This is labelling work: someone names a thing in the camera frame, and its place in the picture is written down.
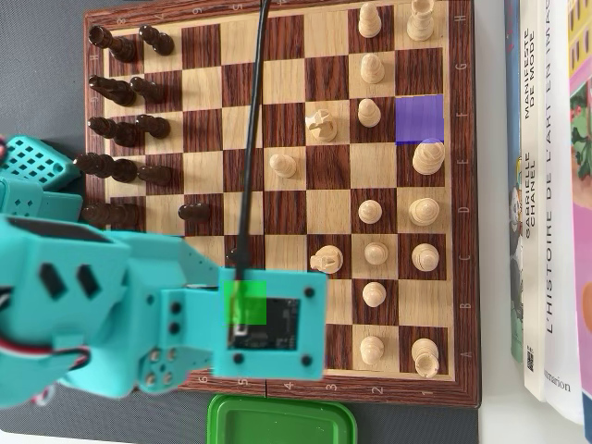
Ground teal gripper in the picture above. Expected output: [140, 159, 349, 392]
[0, 216, 228, 400]

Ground wooden chess board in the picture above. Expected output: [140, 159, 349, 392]
[82, 0, 482, 409]

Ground black wooden queen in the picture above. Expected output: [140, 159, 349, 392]
[80, 202, 141, 230]

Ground green plastic container lid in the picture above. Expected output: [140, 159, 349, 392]
[206, 392, 358, 444]

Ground white wooden knight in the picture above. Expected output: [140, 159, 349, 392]
[309, 244, 345, 274]
[304, 108, 338, 143]

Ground black wooden king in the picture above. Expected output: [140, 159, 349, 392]
[72, 153, 139, 183]

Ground white wooden pawn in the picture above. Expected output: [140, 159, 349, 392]
[357, 97, 382, 130]
[363, 240, 389, 267]
[358, 199, 384, 226]
[359, 53, 387, 85]
[359, 335, 386, 366]
[362, 281, 388, 309]
[358, 2, 383, 40]
[268, 153, 298, 179]

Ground black wooden bishop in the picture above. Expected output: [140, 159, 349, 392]
[87, 116, 140, 148]

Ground black wooden knight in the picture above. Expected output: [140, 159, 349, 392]
[87, 75, 139, 107]

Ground white wooden rook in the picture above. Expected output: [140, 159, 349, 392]
[405, 0, 436, 43]
[411, 338, 440, 379]

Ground white wooden bishop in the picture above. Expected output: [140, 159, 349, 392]
[411, 242, 440, 273]

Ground white wooden queen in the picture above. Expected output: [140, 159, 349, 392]
[408, 197, 441, 228]

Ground black wooden rook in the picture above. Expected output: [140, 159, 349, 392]
[87, 25, 139, 64]

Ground white wooden king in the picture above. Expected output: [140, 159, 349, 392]
[411, 138, 447, 176]

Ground blue Dodo panda book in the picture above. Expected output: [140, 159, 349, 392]
[503, 0, 527, 363]

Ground white Manifeste de Mode book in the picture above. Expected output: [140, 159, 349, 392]
[517, 0, 549, 401]

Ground white Histoire de l'Art book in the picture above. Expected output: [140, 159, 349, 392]
[540, 0, 585, 425]

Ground pink illustrated book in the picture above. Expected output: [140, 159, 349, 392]
[566, 0, 592, 427]

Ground teal framed camera module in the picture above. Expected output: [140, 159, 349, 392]
[161, 266, 329, 383]

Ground black camera cable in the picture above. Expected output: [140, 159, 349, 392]
[234, 0, 274, 282]

